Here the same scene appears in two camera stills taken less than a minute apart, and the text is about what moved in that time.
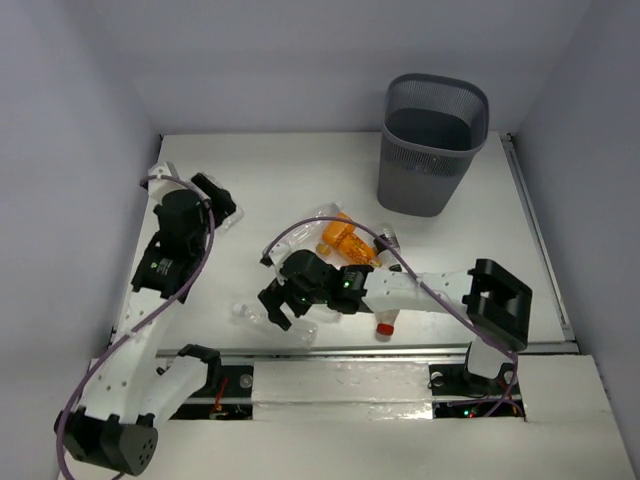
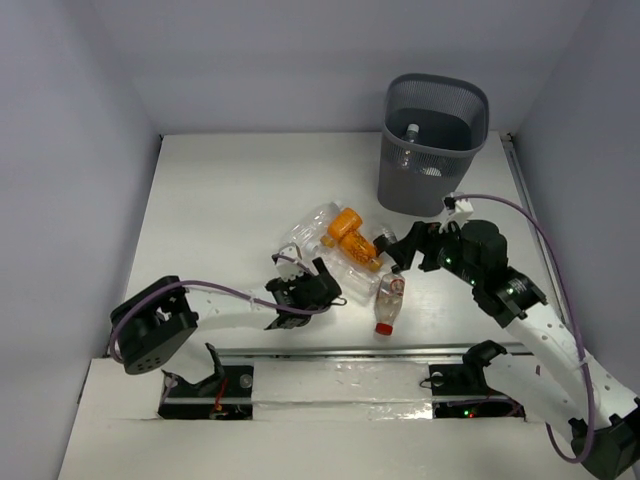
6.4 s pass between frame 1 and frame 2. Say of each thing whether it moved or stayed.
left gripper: moved
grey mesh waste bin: stayed
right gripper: moved
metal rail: stayed
